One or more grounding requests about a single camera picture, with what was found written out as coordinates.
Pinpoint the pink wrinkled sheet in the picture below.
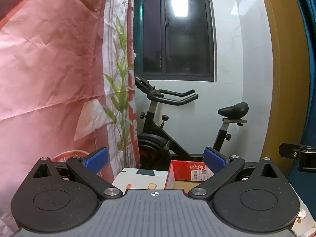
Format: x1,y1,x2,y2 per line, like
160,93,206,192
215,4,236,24
0,0,111,237

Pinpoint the red strawberry print box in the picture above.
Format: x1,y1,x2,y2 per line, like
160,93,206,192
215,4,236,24
165,160,215,190

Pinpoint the black exercise bike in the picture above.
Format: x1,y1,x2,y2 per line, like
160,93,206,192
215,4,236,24
134,76,249,171

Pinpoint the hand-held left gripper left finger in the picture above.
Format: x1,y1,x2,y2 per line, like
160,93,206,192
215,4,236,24
32,146,123,200

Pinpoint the blue panel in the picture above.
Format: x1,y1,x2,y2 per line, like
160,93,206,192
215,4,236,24
289,0,316,215

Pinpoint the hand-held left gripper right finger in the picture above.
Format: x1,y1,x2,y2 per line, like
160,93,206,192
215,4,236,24
188,146,280,201

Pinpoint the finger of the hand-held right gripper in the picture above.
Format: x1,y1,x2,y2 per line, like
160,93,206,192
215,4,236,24
279,142,316,173

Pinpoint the white bamboo print curtain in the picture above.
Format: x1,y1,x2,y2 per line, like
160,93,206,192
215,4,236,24
74,0,141,176

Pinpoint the wooden door frame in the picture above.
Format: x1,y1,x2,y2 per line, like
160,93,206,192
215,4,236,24
257,0,311,176

